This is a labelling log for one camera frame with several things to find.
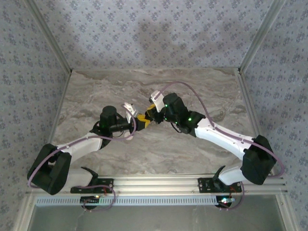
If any black left controller board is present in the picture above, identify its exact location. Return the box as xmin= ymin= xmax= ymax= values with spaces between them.
xmin=80 ymin=195 xmax=101 ymax=210

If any black controller board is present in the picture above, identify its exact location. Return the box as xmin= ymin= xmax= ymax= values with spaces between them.
xmin=80 ymin=195 xmax=101 ymax=210
xmin=216 ymin=195 xmax=236 ymax=209

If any black right controller board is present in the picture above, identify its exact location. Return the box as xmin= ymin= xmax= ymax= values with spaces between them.
xmin=216 ymin=195 xmax=236 ymax=209

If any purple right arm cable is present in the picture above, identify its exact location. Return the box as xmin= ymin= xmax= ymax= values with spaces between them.
xmin=155 ymin=80 xmax=285 ymax=212

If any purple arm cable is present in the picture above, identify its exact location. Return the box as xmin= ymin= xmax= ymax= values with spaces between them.
xmin=27 ymin=115 xmax=139 ymax=212
xmin=155 ymin=80 xmax=285 ymax=212

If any aluminium table side rail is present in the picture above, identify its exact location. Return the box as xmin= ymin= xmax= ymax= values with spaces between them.
xmin=47 ymin=69 xmax=73 ymax=146
xmin=237 ymin=68 xmax=288 ymax=192

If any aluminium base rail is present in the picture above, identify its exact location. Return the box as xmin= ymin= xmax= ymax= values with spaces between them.
xmin=26 ymin=173 xmax=288 ymax=196

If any grey slotted cable duct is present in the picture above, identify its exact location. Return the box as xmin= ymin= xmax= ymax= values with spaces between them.
xmin=35 ymin=194 xmax=232 ymax=206

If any aluminium frame post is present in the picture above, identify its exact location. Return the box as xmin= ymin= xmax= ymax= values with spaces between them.
xmin=238 ymin=0 xmax=287 ymax=73
xmin=24 ymin=0 xmax=73 ymax=73

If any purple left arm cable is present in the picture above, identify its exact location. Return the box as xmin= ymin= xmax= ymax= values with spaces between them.
xmin=27 ymin=115 xmax=139 ymax=212

